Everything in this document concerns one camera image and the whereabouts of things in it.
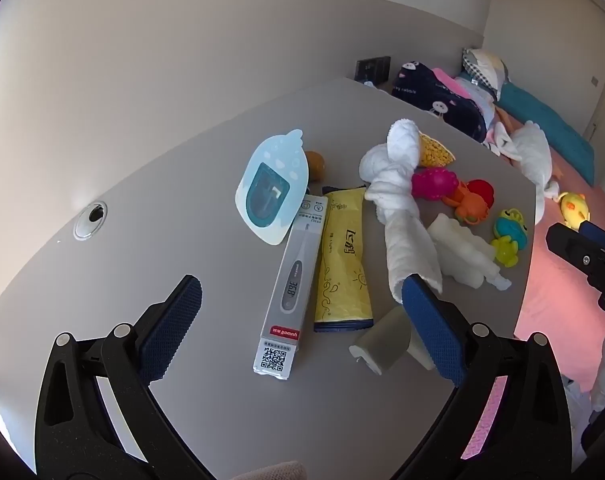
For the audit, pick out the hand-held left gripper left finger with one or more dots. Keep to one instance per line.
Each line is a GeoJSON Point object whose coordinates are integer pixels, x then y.
{"type": "Point", "coordinates": [175, 330]}

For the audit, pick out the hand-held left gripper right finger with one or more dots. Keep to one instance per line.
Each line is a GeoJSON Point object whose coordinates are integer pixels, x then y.
{"type": "Point", "coordinates": [432, 330]}

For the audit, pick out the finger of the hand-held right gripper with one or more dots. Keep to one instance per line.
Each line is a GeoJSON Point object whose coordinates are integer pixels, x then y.
{"type": "Point", "coordinates": [577, 250]}
{"type": "Point", "coordinates": [604, 237]}

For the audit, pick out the white knotted towel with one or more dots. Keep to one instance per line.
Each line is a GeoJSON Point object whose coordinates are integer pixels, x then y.
{"type": "Point", "coordinates": [402, 240]}

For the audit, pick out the orange and red crab toy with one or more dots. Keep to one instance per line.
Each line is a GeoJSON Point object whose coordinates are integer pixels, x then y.
{"type": "Point", "coordinates": [472, 200]}

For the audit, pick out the yellow chick plush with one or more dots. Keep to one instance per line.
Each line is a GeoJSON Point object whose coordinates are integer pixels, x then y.
{"type": "Point", "coordinates": [573, 209]}

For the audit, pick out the green frog toy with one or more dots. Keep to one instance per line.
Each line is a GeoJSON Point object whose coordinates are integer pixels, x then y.
{"type": "Point", "coordinates": [509, 235]}

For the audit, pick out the white ridged plastic toy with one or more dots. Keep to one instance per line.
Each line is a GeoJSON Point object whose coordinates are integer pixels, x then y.
{"type": "Point", "coordinates": [462, 250]}

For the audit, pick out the white cloth on bed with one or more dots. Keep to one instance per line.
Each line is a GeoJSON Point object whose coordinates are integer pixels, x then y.
{"type": "Point", "coordinates": [532, 155]}

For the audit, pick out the yellow tube package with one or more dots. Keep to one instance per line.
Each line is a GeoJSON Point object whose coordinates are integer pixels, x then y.
{"type": "Point", "coordinates": [342, 260]}

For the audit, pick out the teal long cushion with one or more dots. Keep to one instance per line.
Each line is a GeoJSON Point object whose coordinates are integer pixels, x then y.
{"type": "Point", "coordinates": [552, 125]}

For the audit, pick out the grey thermometer box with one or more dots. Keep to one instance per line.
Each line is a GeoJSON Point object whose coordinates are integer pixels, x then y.
{"type": "Point", "coordinates": [292, 285]}

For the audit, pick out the white cartoon cloth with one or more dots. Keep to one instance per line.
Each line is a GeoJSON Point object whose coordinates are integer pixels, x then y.
{"type": "Point", "coordinates": [497, 140]}

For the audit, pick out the pink dinosaur toy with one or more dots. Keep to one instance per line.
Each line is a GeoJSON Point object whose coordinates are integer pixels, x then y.
{"type": "Point", "coordinates": [432, 184]}

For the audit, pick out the blue pacifier blister pack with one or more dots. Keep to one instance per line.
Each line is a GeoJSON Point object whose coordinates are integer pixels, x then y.
{"type": "Point", "coordinates": [270, 195]}

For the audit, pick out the yellow corn cup toy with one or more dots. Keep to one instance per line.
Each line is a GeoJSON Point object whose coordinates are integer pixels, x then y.
{"type": "Point", "coordinates": [435, 152]}

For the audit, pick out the orange bear toy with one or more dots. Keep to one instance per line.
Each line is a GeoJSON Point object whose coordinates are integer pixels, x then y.
{"type": "Point", "coordinates": [316, 165]}

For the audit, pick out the patchwork pillow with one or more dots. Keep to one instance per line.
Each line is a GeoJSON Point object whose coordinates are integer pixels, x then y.
{"type": "Point", "coordinates": [484, 70]}

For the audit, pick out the navy printed blanket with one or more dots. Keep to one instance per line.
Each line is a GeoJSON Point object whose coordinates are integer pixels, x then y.
{"type": "Point", "coordinates": [437, 102]}

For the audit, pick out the pink plush blanket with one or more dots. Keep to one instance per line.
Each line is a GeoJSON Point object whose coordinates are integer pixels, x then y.
{"type": "Point", "coordinates": [447, 80]}

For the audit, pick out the black wall socket panel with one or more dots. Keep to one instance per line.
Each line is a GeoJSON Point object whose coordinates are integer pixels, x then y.
{"type": "Point", "coordinates": [373, 68]}

